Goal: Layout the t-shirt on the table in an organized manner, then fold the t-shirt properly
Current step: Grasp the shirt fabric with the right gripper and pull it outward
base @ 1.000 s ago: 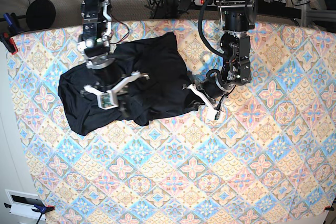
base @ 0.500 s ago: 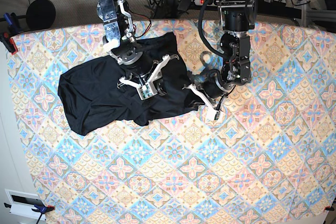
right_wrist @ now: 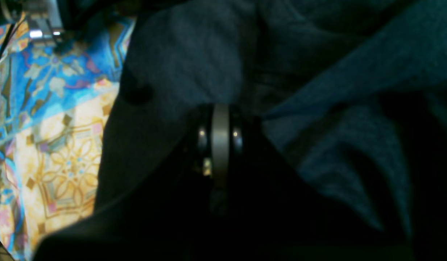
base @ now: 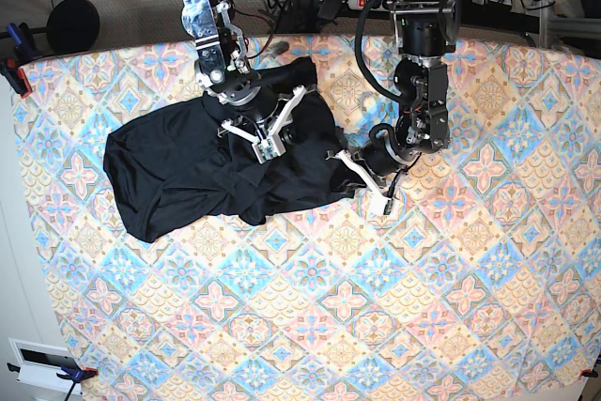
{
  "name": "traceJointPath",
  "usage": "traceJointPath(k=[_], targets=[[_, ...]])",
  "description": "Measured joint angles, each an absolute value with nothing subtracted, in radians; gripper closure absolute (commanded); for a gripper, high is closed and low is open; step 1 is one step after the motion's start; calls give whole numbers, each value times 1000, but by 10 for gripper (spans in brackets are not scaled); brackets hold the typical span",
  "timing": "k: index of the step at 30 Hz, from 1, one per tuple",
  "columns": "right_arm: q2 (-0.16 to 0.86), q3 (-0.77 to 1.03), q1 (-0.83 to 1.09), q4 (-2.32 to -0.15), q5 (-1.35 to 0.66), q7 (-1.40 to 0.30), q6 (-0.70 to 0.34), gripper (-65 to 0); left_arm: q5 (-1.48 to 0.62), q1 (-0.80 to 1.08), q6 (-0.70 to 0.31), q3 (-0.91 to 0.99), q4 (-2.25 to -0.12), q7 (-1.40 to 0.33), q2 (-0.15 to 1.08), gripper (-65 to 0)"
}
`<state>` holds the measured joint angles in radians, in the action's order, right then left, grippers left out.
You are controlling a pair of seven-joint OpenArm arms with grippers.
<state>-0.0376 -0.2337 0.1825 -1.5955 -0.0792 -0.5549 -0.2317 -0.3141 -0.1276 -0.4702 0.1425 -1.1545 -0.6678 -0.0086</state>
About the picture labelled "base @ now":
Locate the red black clamp left edge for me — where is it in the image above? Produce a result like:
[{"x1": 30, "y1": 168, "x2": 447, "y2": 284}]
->
[{"x1": 0, "y1": 58, "x2": 32, "y2": 99}]

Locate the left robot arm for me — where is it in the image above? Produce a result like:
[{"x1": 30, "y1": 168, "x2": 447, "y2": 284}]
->
[{"x1": 331, "y1": 0, "x2": 461, "y2": 199}]

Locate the black t-shirt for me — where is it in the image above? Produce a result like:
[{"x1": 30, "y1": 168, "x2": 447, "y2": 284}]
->
[{"x1": 102, "y1": 55, "x2": 370, "y2": 244}]

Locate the patterned tablecloth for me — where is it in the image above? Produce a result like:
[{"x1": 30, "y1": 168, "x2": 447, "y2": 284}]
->
[{"x1": 11, "y1": 41, "x2": 600, "y2": 400}]

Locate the blue clamp lower left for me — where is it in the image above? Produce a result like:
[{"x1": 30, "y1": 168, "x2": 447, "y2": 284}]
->
[{"x1": 7, "y1": 363, "x2": 99, "y2": 400}]

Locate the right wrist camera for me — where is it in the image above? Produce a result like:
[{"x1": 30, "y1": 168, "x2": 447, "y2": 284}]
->
[{"x1": 252, "y1": 135, "x2": 286, "y2": 164}]

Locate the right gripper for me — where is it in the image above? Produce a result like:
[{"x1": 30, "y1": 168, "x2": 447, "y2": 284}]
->
[{"x1": 219, "y1": 84, "x2": 318, "y2": 147}]

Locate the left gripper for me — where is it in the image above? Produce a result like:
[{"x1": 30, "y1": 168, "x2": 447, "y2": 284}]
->
[{"x1": 326, "y1": 137, "x2": 421, "y2": 199}]

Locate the white power strip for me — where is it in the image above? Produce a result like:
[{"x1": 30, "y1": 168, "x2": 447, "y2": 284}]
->
[{"x1": 347, "y1": 0, "x2": 368, "y2": 11}]

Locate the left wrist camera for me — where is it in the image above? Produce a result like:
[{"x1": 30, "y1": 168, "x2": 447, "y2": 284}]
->
[{"x1": 368, "y1": 193, "x2": 401, "y2": 216}]

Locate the blue clamp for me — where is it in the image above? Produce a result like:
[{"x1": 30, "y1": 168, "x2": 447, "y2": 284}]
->
[
  {"x1": 6, "y1": 23, "x2": 39, "y2": 61},
  {"x1": 7, "y1": 363, "x2": 99, "y2": 400}
]

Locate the white floor outlet box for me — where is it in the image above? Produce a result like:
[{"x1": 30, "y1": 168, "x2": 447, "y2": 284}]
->
[{"x1": 8, "y1": 338, "x2": 76, "y2": 393}]

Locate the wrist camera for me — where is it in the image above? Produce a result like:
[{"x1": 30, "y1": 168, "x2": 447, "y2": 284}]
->
[
  {"x1": 368, "y1": 193, "x2": 401, "y2": 216},
  {"x1": 252, "y1": 135, "x2": 286, "y2": 164}
]

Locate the black round stool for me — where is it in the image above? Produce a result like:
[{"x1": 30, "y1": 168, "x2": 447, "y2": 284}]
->
[{"x1": 46, "y1": 0, "x2": 100, "y2": 54}]

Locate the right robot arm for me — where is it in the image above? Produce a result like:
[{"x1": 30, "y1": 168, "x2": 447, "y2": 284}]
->
[{"x1": 181, "y1": 0, "x2": 316, "y2": 162}]

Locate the blue clamp upper left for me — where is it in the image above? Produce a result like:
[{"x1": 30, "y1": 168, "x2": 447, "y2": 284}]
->
[{"x1": 6, "y1": 23, "x2": 39, "y2": 61}]

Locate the red clamp lower right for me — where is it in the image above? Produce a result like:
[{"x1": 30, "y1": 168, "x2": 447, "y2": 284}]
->
[{"x1": 579, "y1": 369, "x2": 599, "y2": 378}]

